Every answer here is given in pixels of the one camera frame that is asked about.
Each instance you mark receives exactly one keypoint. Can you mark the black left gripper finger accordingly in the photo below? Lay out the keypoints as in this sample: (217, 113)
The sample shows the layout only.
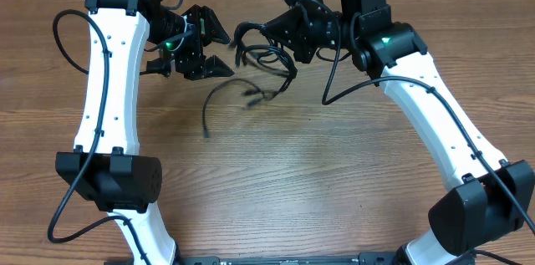
(213, 31)
(214, 67)

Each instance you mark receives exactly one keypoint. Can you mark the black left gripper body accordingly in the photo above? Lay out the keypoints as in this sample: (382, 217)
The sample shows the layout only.
(191, 51)

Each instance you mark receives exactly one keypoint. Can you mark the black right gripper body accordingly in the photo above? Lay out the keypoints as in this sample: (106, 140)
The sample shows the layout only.
(321, 34)

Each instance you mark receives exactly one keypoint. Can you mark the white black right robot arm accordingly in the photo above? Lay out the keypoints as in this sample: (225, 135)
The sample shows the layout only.
(487, 196)

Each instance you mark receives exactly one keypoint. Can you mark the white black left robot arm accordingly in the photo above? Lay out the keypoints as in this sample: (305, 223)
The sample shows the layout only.
(130, 39)

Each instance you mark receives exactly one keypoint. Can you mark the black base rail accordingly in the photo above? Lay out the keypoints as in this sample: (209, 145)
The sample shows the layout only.
(364, 258)

